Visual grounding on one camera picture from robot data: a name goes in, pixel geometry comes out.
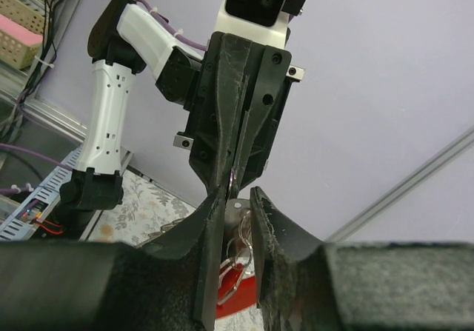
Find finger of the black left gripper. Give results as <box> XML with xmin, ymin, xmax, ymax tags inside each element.
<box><xmin>213</xmin><ymin>33</ymin><xmax>252</xmax><ymax>198</ymax></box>
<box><xmin>231</xmin><ymin>46</ymin><xmax>292</xmax><ymax>194</ymax></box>

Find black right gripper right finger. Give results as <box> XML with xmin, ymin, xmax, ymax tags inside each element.
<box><xmin>250</xmin><ymin>187</ymin><xmax>473</xmax><ymax>330</ymax></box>

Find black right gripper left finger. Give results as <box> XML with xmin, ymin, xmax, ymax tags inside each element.
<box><xmin>1</xmin><ymin>189</ymin><xmax>226</xmax><ymax>330</ymax></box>

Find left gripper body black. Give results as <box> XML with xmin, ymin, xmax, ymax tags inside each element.
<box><xmin>173</xmin><ymin>30</ymin><xmax>307</xmax><ymax>195</ymax></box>

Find metal key holder red handle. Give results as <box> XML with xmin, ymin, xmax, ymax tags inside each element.
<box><xmin>216</xmin><ymin>198</ymin><xmax>256</xmax><ymax>319</ymax></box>

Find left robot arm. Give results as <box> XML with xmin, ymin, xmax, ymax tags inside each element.
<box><xmin>55</xmin><ymin>0</ymin><xmax>302</xmax><ymax>230</ymax></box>

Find beige perforated basket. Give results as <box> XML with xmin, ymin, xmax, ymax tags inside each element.
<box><xmin>1</xmin><ymin>0</ymin><xmax>44</xmax><ymax>70</ymax></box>

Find white slotted cable duct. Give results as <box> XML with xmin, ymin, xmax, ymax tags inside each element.
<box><xmin>1</xmin><ymin>147</ymin><xmax>81</xmax><ymax>242</ymax></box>

